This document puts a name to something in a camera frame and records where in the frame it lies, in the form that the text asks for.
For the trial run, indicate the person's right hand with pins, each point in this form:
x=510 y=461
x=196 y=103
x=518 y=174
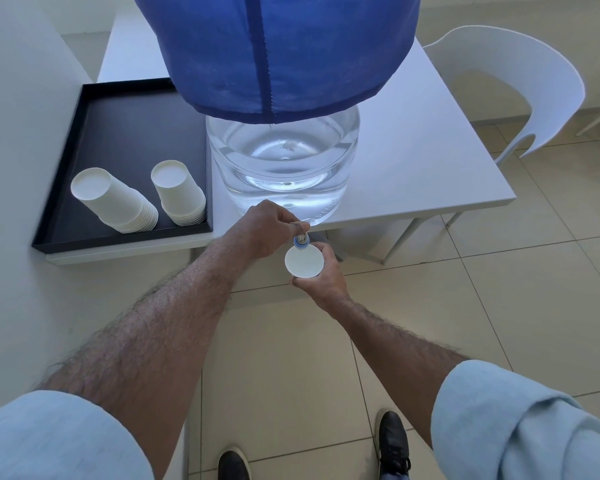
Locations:
x=327 y=287

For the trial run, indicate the person's left hand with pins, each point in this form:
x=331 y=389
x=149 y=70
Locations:
x=262 y=229

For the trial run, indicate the person's left fingers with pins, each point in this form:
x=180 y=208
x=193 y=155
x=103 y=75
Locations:
x=292 y=222

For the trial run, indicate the person's right thumb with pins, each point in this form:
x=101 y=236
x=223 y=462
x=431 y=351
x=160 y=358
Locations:
x=329 y=258

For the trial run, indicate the blue and white jug tap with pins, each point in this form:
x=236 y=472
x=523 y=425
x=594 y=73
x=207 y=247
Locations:
x=301 y=239

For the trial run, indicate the white paper cup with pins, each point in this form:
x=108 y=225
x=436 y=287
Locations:
x=304 y=261

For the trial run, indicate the person's right forearm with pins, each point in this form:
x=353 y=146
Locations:
x=395 y=359

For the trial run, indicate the person's left forearm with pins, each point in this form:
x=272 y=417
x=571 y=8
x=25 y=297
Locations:
x=150 y=334

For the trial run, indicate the clear water dispenser jug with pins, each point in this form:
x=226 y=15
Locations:
x=280 y=164

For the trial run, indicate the stack of white paper cups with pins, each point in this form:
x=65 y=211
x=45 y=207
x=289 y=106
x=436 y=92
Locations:
x=111 y=197
x=180 y=192

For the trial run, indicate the white square table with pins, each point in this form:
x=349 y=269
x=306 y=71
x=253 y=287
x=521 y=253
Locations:
x=420 y=144

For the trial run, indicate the blue fabric jug cover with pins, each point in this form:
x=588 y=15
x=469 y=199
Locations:
x=300 y=49

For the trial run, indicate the black rectangular tray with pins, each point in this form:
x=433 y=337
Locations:
x=125 y=129

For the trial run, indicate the black right shoe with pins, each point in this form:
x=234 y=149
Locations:
x=393 y=442

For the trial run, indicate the black shoe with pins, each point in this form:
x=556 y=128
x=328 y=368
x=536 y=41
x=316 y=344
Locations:
x=393 y=442
x=232 y=467

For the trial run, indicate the black left shoe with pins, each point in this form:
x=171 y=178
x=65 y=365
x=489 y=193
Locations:
x=232 y=467

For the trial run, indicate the light blue right shirt sleeve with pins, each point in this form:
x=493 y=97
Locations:
x=525 y=424

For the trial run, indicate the light blue shirt sleeve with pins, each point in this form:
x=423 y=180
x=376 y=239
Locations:
x=55 y=439
x=525 y=424

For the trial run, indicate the white plastic chair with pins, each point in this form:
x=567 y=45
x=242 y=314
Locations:
x=520 y=64

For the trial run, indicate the light blue left shirt sleeve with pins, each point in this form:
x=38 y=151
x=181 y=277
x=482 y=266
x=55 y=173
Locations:
x=55 y=439

